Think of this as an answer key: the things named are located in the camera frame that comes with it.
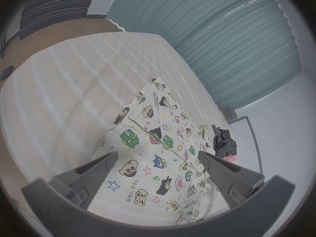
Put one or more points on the blue-green curtain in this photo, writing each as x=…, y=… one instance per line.
x=209, y=33

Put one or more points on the bed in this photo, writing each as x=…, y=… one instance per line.
x=74, y=95

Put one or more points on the black garment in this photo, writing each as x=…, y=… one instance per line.
x=224, y=142

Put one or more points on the small black box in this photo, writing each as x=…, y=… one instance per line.
x=7, y=73

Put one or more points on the grey bedside table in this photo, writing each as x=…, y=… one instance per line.
x=226, y=111

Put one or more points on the white printed pyjama top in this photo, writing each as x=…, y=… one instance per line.
x=153, y=157

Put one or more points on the black chest of drawers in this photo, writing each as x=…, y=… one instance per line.
x=56, y=11

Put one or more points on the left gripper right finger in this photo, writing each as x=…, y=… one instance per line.
x=232, y=181

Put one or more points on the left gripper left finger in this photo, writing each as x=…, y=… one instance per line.
x=84, y=181

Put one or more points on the pink garment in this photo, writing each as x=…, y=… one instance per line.
x=232, y=158

